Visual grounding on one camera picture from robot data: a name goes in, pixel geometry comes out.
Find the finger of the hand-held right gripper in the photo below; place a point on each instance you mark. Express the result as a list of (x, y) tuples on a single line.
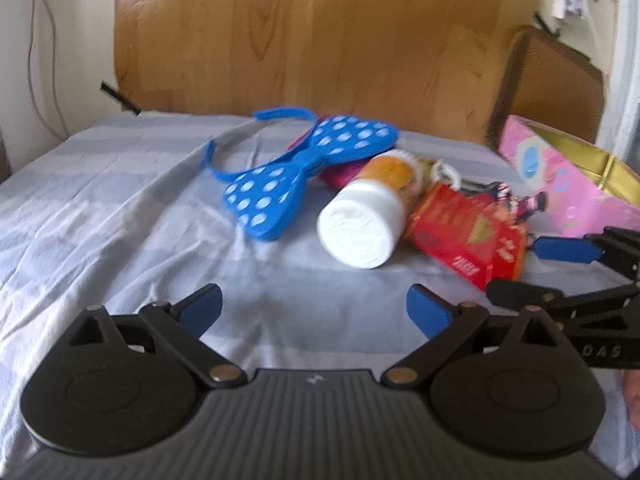
[(562, 249), (515, 292)]

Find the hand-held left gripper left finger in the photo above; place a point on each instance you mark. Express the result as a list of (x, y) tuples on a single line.
[(202, 307)]

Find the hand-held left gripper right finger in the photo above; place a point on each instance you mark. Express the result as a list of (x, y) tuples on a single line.
[(425, 306)]

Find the pink biscuit tin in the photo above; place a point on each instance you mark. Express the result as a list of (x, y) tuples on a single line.
[(550, 180)]

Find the red snack packet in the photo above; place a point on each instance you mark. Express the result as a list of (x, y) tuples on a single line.
[(450, 230)]

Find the orange bottle with white cap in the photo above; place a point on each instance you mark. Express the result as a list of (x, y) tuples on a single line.
[(360, 220)]

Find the blue polka dot bow headband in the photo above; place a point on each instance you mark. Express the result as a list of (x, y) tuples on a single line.
[(260, 195)]

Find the magenta gift box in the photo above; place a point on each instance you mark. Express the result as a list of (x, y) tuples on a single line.
[(341, 175)]

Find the person's right hand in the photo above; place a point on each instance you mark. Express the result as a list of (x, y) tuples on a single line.
[(633, 400)]

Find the frosted glass door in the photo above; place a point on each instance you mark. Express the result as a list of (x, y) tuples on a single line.
[(625, 85)]

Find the black tape strip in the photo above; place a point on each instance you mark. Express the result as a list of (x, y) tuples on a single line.
[(120, 96)]

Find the white power strip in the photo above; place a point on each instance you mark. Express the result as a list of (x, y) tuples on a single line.
[(559, 6)]

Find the wooden floor-pattern board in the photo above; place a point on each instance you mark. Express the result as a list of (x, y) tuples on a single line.
[(300, 35)]

